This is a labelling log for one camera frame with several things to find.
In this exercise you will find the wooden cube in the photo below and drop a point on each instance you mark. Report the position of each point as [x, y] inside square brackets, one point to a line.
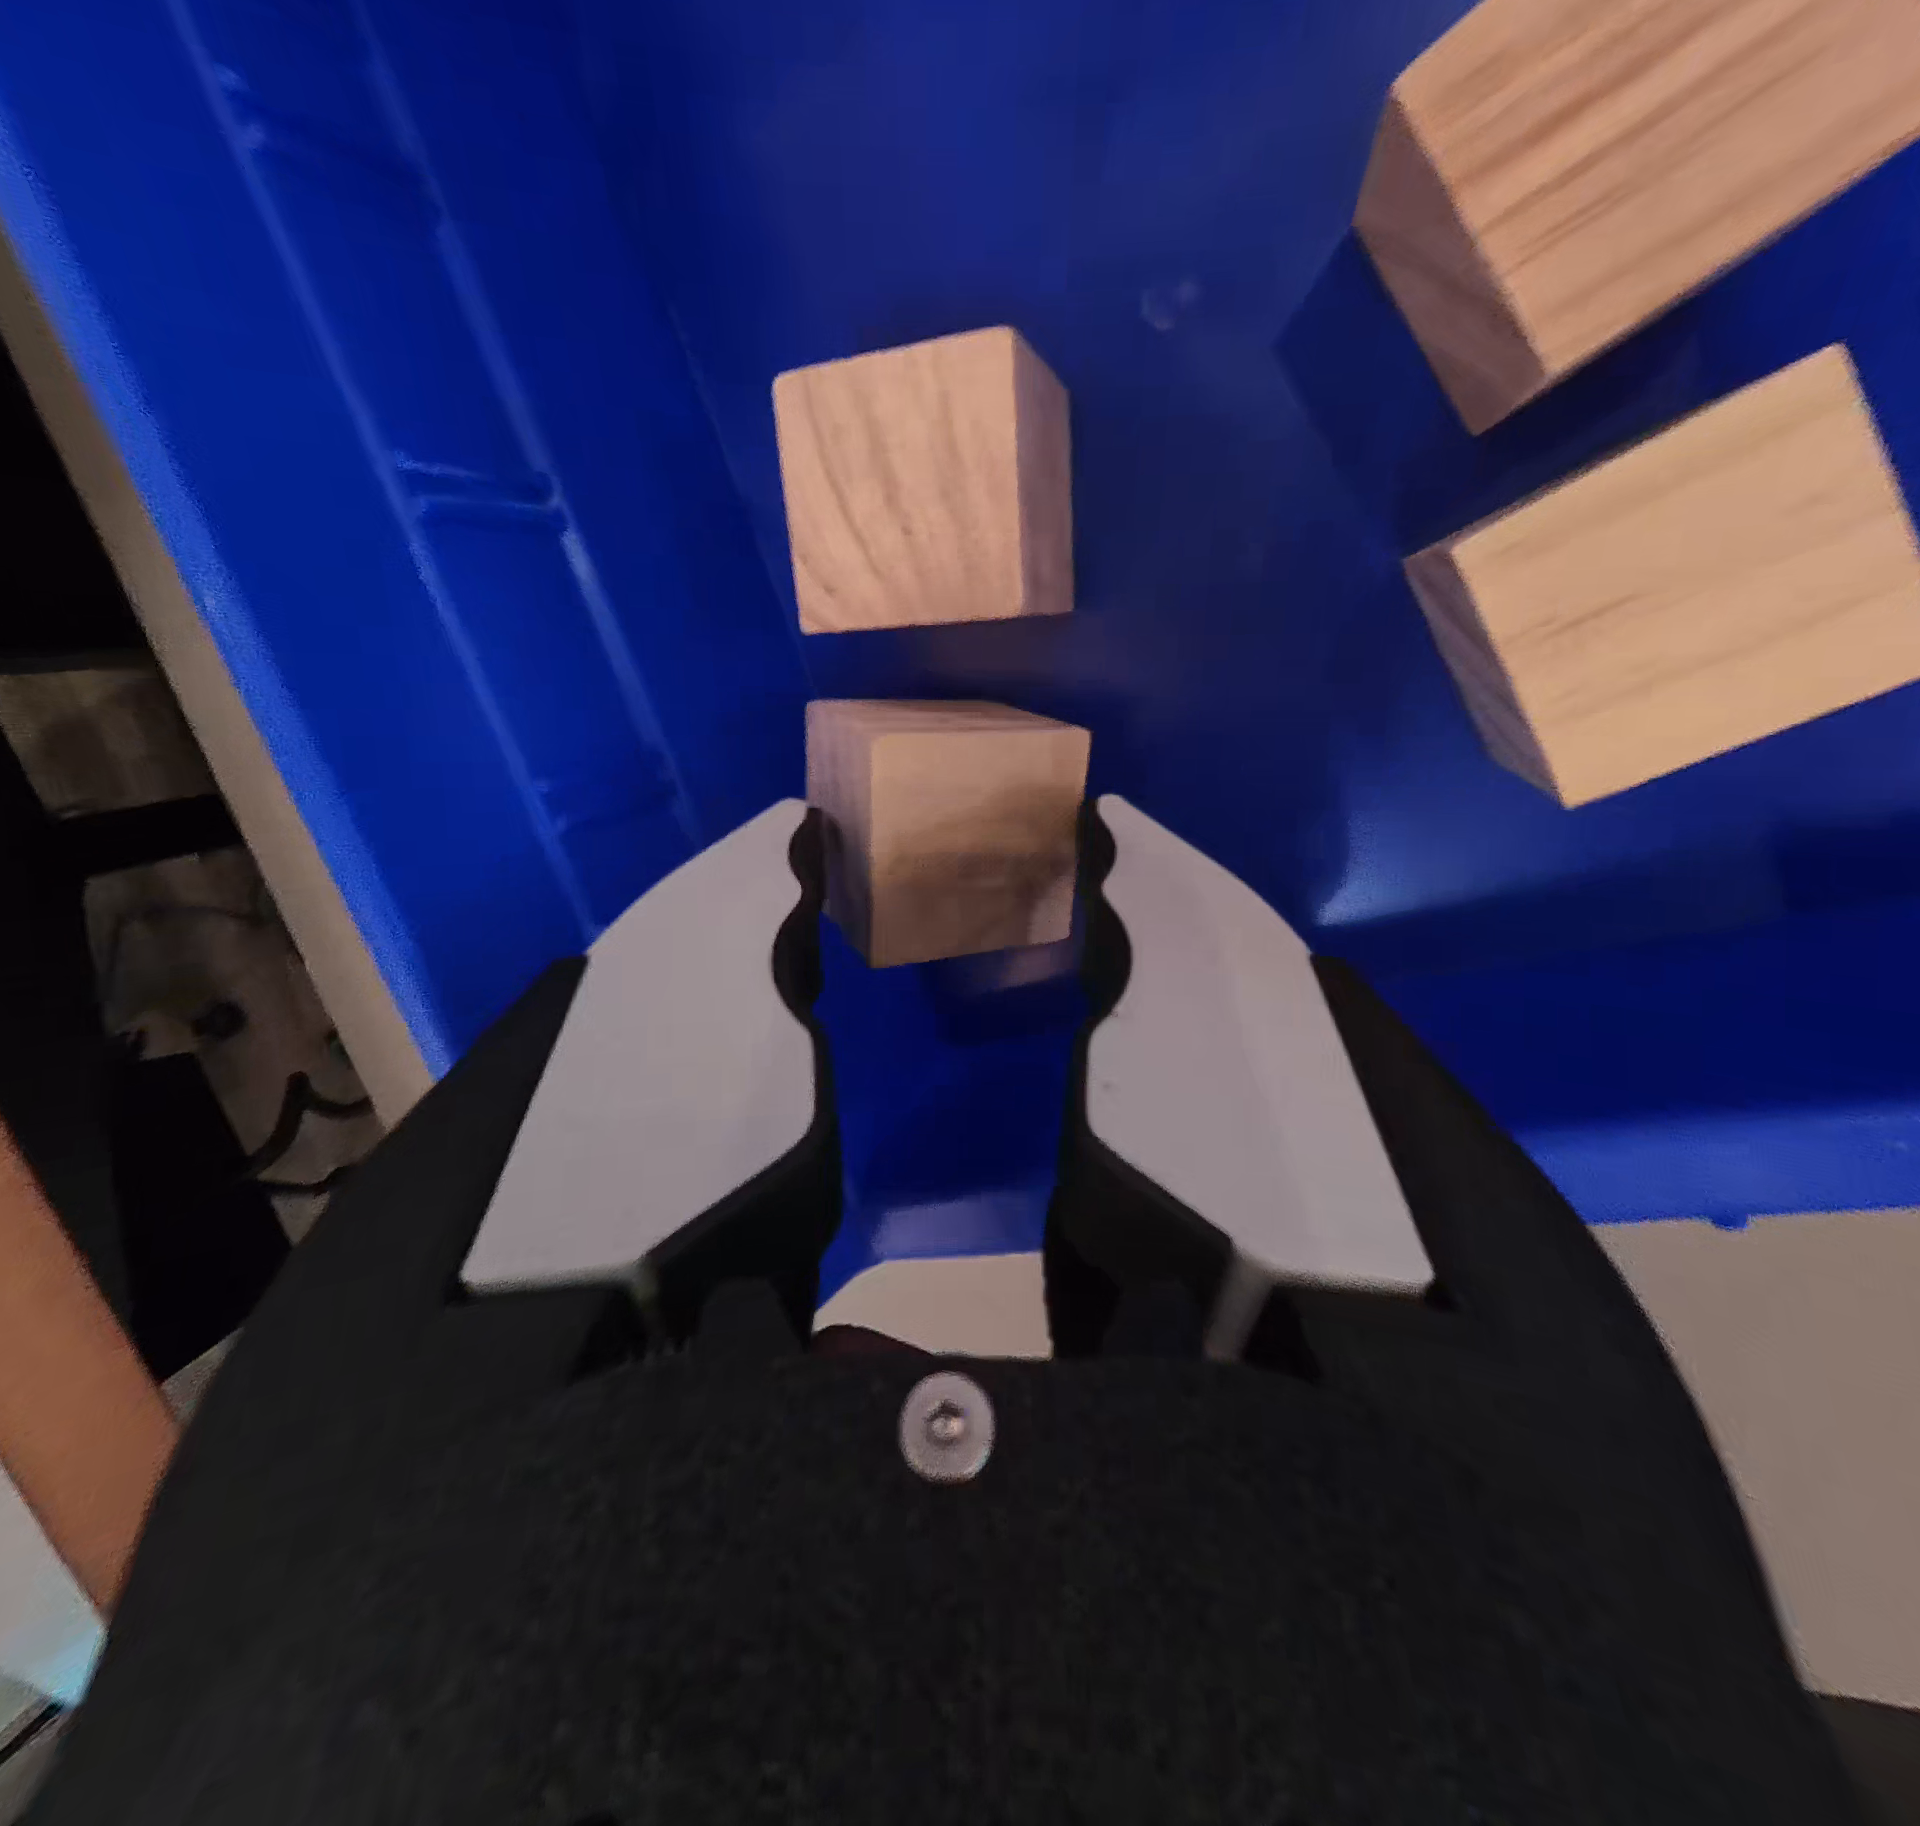
[961, 836]
[930, 483]
[1636, 132]
[1680, 582]

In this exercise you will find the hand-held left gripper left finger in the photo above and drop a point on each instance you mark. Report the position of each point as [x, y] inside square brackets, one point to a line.
[660, 1091]

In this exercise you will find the cardboard box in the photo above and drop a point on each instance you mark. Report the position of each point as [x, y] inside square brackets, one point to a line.
[75, 1377]

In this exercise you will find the white printed bag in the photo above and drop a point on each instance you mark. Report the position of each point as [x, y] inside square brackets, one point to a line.
[196, 957]

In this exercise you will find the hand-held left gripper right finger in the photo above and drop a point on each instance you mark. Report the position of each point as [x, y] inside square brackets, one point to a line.
[1246, 1107]

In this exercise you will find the blue plastic bin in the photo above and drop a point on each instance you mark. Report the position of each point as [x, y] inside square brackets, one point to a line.
[1231, 132]

